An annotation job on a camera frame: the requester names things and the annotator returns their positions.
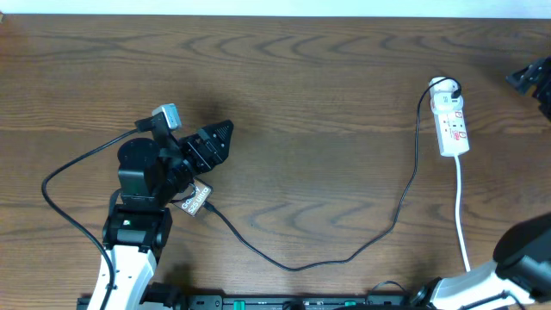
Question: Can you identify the black charger cable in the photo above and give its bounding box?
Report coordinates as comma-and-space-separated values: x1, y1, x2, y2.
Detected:
202, 76, 463, 273

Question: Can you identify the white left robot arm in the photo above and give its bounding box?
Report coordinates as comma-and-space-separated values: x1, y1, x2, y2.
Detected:
87, 115, 233, 309

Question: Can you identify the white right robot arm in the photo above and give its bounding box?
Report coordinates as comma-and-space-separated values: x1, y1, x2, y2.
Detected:
409, 77, 550, 309

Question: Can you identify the white USB charger adapter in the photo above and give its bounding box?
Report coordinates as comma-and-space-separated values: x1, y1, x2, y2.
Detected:
429, 77, 463, 110

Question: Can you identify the white power strip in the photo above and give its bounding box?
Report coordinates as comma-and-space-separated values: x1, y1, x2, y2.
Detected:
430, 93, 470, 158

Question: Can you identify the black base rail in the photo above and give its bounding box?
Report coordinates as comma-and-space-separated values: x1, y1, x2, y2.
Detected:
77, 294, 414, 310

